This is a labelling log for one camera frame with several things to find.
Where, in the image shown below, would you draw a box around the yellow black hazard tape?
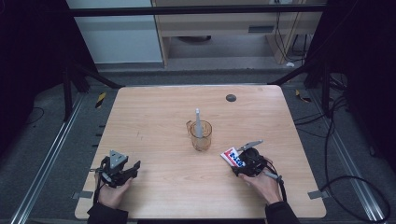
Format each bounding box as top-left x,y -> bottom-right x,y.
294,89 -> 313,104
94,91 -> 107,109

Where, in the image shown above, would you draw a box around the grey metal table bracket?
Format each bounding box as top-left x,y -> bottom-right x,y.
71,190 -> 94,201
307,189 -> 330,201

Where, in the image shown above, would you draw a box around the light wooden desk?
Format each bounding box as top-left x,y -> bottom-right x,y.
151,0 -> 316,68

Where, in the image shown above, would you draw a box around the black metal stand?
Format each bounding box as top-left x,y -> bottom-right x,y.
61,61 -> 124,123
268,59 -> 332,114

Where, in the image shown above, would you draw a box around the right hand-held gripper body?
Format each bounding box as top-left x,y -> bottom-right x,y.
236,139 -> 269,178

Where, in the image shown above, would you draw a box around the hanging black desk cables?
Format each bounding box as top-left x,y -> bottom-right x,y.
273,11 -> 313,63

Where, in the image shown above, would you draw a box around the white electric toothbrush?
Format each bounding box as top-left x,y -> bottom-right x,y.
194,107 -> 205,140

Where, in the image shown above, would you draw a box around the person's right hand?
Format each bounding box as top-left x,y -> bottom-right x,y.
242,158 -> 283,205

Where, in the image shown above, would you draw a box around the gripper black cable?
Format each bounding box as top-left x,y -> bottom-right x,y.
92,167 -> 106,205
262,161 -> 288,203

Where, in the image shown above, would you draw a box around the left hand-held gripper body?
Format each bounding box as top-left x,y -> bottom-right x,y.
100,149 -> 132,189

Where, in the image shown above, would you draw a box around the dark curtain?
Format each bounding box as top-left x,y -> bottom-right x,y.
0,0 -> 98,155
306,0 -> 396,174

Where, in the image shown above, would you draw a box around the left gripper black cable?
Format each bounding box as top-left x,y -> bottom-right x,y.
92,167 -> 106,205

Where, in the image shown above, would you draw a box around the bundle of black floor cables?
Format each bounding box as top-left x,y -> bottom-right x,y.
293,74 -> 349,138

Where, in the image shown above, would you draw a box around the clear amber cup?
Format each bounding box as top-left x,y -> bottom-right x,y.
186,119 -> 214,153

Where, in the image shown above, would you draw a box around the thin black floor cable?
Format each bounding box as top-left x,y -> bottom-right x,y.
25,106 -> 46,126

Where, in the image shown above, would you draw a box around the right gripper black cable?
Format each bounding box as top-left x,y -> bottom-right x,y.
262,161 -> 288,203

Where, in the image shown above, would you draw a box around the person's left hand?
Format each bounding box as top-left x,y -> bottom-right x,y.
94,173 -> 134,210

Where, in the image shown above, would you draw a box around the aluminium floor rail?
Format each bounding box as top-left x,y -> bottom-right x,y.
308,89 -> 388,224
10,92 -> 87,224

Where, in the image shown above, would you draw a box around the white cabinet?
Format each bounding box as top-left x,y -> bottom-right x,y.
65,0 -> 164,65

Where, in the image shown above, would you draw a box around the black floor cable loop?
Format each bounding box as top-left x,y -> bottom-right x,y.
320,175 -> 392,224

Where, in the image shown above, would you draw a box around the black horizontal frame bar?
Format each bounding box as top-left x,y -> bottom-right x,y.
66,5 -> 327,18

